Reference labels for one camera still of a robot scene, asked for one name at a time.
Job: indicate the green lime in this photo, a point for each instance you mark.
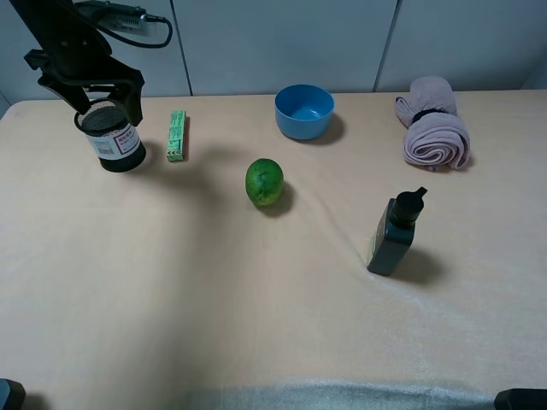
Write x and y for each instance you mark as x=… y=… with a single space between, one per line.
x=264 y=182

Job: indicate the black base corner right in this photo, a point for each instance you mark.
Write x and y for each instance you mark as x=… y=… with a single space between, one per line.
x=521 y=399

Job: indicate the blue plastic bowl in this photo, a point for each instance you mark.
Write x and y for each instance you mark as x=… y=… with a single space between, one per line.
x=303 y=112

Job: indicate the black mesh pen holder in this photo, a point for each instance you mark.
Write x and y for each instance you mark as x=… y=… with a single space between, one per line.
x=115 y=140

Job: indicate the black base corner left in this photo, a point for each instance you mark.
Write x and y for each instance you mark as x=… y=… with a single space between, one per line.
x=12 y=395

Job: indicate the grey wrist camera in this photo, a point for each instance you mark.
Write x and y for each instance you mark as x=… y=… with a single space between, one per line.
x=115 y=17

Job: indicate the dark green pump bottle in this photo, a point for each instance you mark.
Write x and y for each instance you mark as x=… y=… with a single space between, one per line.
x=395 y=232

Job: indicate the rolled pink towel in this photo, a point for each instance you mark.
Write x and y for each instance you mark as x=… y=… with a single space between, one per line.
x=435 y=135

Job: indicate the black base corner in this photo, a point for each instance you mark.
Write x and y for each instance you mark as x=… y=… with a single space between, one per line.
x=521 y=399
x=12 y=395

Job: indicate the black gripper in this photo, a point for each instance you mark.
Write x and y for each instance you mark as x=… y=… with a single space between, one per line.
x=72 y=58

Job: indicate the green rectangular box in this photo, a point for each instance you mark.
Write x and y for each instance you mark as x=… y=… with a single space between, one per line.
x=176 y=145

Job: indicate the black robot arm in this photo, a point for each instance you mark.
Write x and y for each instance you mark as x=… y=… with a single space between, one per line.
x=58 y=13

